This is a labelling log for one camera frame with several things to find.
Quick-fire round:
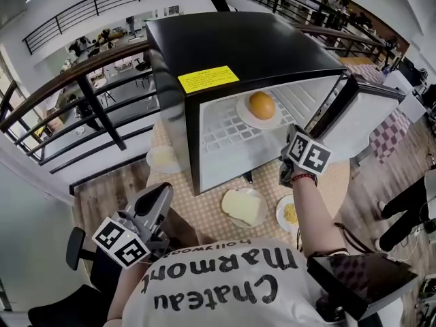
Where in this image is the black mini fridge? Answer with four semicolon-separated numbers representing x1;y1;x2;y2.
145;12;406;197

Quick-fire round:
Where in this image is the white plate under bun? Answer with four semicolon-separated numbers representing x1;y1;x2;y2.
236;92;283;131

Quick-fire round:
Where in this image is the person's white printed shirt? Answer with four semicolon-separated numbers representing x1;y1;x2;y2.
121;238;343;327

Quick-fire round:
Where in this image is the white plate under crumbled food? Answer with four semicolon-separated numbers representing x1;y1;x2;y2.
275;194;301;232

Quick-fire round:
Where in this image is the person's left forearm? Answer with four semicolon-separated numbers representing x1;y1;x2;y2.
108;263;151;321

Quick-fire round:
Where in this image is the yellow fridge label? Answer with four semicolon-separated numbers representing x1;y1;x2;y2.
177;65;240;94

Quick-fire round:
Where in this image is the yellow checkered tablecloth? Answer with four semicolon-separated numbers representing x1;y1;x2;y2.
146;114;352;247

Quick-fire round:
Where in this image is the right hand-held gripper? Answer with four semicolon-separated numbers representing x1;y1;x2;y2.
279;124;332;187

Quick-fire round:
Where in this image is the pale yellow food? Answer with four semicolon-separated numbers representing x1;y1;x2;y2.
153;148;176;166

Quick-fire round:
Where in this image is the brown strap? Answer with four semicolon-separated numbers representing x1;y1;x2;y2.
334;221;376;255

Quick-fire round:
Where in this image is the white bread slice food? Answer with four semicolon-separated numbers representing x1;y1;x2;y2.
221;189;268;226

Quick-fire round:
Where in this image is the white plate under bread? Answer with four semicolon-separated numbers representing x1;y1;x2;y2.
221;187;269;229

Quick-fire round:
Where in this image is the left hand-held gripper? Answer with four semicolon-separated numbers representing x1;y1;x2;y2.
91;182;174;270

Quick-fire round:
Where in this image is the round brown bun food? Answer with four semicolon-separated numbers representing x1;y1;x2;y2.
248;91;276;120

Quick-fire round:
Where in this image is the yellow crumbled food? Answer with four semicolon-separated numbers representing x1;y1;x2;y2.
283;203;298;224

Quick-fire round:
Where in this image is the black glossy box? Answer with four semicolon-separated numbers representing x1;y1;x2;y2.
306;252;419;321

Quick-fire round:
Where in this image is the black office chair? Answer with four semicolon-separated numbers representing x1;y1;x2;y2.
27;226;124;327

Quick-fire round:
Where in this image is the red bead bracelet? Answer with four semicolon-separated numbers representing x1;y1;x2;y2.
292;172;319;188

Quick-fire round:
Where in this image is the person's right forearm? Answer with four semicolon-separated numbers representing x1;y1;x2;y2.
291;177;349;255

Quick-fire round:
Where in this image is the pink checkered cloth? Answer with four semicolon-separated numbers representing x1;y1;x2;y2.
342;63;414;165

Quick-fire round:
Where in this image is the black metal balcony railing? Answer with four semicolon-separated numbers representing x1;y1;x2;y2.
22;0;185;56

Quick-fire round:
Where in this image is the dark railing with wooden handrail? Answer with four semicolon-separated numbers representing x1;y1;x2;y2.
0;39;161;185

